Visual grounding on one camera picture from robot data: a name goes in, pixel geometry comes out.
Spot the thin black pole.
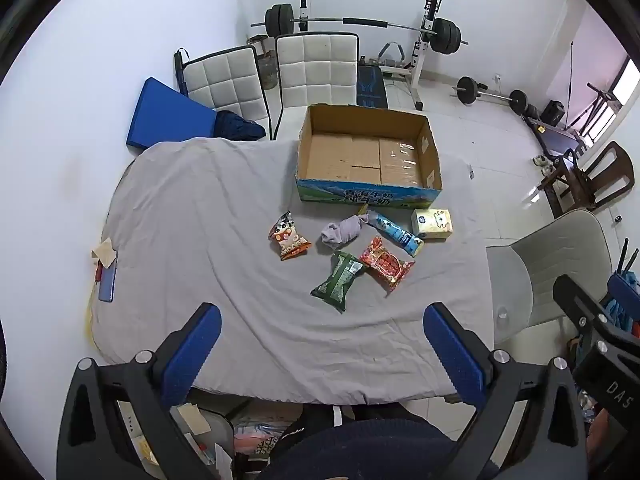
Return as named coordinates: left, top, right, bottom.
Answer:
left=565, top=42, right=576, bottom=126

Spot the white padded chair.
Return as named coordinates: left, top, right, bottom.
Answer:
left=174, top=45, right=271, bottom=141
left=272, top=31, right=361, bottom=141

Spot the blue phone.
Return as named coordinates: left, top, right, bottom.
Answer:
left=96, top=252, right=119, bottom=304

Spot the clear plastic storage box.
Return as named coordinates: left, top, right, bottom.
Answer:
left=167, top=402, right=236, bottom=480

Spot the person's right forearm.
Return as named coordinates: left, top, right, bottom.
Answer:
left=585, top=407, right=640, bottom=468

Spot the black tripod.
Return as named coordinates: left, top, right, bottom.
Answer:
left=575, top=82, right=617, bottom=141

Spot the green snack packet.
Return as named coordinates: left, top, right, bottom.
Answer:
left=310, top=251, right=369, bottom=314

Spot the red snack packet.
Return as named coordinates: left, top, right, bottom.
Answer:
left=359, top=236, right=416, bottom=292

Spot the blue foam mat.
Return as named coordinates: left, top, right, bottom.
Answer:
left=125, top=77, right=218, bottom=150

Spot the cardboard box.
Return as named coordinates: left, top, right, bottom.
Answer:
left=295, top=104, right=444, bottom=209

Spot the white barbell rack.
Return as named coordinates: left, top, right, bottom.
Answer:
left=295, top=0, right=443, bottom=111

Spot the grey sock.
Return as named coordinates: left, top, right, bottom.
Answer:
left=320, top=214, right=370, bottom=248

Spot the black speaker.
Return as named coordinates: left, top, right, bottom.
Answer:
left=540, top=100, right=566, bottom=126

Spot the beige plastic chair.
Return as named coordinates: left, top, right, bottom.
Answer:
left=486, top=208, right=615, bottom=346

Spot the cartoon print snack packet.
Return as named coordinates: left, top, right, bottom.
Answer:
left=268, top=211, right=313, bottom=261

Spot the grey ab trainer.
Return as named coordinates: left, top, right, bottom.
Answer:
left=377, top=41, right=407, bottom=68

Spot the tan paper note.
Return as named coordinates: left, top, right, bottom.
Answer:
left=91, top=241, right=117, bottom=267

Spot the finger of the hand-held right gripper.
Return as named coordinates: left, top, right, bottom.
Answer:
left=606, top=272, right=640, bottom=306
left=552, top=274, right=621, bottom=346

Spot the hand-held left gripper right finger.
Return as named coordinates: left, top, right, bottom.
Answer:
left=423, top=302, right=587, bottom=480

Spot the short barbell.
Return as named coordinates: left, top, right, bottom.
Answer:
left=452, top=76, right=529, bottom=113

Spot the person's dark clothing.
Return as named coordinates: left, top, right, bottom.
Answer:
left=260, top=402, right=501, bottom=480

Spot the grey bedsheet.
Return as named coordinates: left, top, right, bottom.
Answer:
left=91, top=137, right=496, bottom=406

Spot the brown wooden chair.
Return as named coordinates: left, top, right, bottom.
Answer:
left=537, top=141, right=636, bottom=218

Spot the grey canister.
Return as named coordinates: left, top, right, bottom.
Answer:
left=248, top=35, right=279, bottom=90

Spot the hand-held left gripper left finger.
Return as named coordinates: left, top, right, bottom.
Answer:
left=56, top=302, right=223, bottom=480

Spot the treadmill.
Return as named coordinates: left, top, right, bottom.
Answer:
left=522, top=112, right=586, bottom=161

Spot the long barbell with black plates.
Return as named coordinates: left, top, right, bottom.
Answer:
left=250, top=4, right=470, bottom=55

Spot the blue tube packet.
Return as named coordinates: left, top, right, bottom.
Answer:
left=366, top=211, right=425, bottom=257

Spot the window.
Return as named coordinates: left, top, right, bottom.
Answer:
left=600, top=55, right=635, bottom=111

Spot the yellow white small carton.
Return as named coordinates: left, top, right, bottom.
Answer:
left=411, top=208, right=455, bottom=242

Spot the black antenna device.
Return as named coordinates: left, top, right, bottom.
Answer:
left=619, top=237, right=640, bottom=281

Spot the dark blue jacket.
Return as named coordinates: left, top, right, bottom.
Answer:
left=214, top=109, right=267, bottom=142

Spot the black blue weight bench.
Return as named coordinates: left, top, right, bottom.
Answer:
left=356, top=62, right=390, bottom=110

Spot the blue cloth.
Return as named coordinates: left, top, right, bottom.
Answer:
left=597, top=300, right=640, bottom=333

